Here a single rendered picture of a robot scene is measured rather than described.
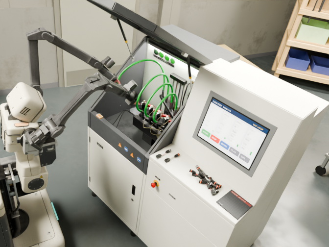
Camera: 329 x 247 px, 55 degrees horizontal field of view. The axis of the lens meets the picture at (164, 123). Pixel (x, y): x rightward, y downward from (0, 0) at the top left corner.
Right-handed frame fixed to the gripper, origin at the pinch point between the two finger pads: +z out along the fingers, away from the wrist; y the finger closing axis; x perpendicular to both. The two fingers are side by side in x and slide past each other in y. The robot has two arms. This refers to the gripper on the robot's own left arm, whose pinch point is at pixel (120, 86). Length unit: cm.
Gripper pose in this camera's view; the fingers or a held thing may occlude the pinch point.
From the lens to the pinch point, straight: 232.7
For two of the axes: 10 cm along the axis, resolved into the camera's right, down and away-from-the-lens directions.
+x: -7.5, 6.4, 1.7
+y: -1.5, -4.1, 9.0
